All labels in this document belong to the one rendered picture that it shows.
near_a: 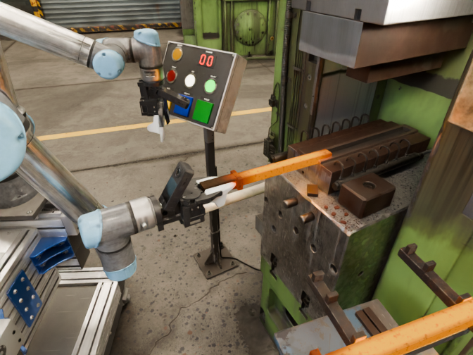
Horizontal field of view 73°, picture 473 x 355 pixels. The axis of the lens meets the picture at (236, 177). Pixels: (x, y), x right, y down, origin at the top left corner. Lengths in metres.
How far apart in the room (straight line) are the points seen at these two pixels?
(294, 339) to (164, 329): 0.99
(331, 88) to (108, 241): 0.83
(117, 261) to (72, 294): 0.95
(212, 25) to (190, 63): 4.50
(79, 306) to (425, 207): 1.41
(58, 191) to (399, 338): 0.69
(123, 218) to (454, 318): 0.62
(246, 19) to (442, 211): 5.09
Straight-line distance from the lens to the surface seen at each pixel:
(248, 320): 1.72
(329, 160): 0.95
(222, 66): 1.20
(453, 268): 0.98
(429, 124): 1.28
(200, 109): 1.20
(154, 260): 2.00
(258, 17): 5.76
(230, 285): 1.83
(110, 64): 0.96
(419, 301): 1.10
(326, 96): 1.15
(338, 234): 0.87
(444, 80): 1.24
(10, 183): 1.22
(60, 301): 1.72
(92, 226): 0.72
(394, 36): 0.86
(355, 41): 0.79
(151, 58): 1.10
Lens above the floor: 1.48
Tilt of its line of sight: 35 degrees down
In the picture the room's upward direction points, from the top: straight up
